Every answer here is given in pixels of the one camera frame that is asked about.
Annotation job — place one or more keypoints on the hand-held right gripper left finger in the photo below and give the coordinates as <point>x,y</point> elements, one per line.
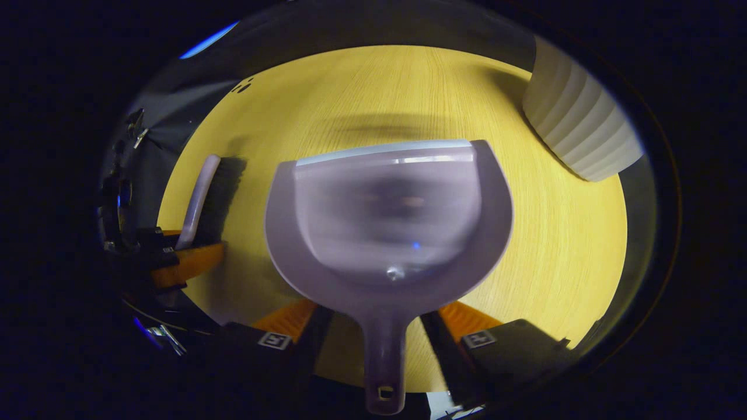
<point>312,344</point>

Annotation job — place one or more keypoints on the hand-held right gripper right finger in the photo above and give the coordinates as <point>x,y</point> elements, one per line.
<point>443,356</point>

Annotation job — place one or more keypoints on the metal cloth clip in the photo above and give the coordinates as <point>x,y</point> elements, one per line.
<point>140,137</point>

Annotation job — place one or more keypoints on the small pale pink broom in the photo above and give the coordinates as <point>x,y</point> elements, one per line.
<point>201,198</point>

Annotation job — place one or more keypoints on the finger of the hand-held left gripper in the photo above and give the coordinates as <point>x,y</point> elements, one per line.
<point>154,240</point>
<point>187,265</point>

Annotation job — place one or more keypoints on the black backdrop cloth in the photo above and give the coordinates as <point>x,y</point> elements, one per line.
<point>350,29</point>

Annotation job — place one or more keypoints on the grey ribbed garbage bin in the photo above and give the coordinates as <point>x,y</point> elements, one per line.
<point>578,116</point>

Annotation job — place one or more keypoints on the pale pink dustpan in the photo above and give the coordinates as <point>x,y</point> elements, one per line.
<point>385,221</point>

